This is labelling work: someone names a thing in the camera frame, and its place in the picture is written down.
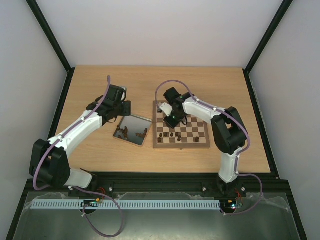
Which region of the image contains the metal tin tray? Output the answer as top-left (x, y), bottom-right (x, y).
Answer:
top-left (113, 114), bottom-right (152, 147)

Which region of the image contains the wooden chess board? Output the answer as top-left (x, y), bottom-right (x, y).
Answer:
top-left (152, 102), bottom-right (211, 149)

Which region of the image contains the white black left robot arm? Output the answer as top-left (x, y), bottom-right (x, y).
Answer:
top-left (29, 84), bottom-right (131, 191)

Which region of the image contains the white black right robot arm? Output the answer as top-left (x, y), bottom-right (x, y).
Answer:
top-left (158, 87), bottom-right (250, 196)

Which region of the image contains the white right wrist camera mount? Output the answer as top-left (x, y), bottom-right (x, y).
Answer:
top-left (157, 102), bottom-right (173, 117)

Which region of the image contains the black aluminium frame rail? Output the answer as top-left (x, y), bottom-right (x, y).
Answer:
top-left (24, 172), bottom-right (291, 198)

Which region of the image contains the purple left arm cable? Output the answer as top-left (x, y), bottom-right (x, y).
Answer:
top-left (32, 75), bottom-right (124, 237)

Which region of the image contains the light blue slotted cable duct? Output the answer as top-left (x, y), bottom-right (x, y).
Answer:
top-left (30, 199), bottom-right (221, 211)

